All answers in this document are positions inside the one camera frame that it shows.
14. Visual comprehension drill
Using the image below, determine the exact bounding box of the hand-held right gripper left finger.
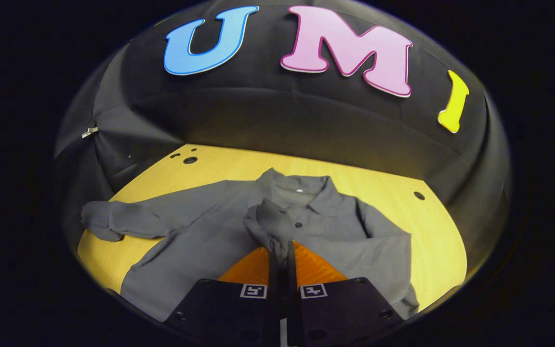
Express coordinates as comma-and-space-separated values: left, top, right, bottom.
167, 242, 283, 347

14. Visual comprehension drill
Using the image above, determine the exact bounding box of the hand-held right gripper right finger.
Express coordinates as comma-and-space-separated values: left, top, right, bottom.
285, 240, 406, 347

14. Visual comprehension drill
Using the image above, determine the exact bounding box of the gray collared shirt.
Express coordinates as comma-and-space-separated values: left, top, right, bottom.
81, 168, 420, 322

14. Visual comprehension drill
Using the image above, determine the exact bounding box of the black backdrop cloth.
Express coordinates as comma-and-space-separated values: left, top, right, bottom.
53, 0, 512, 270

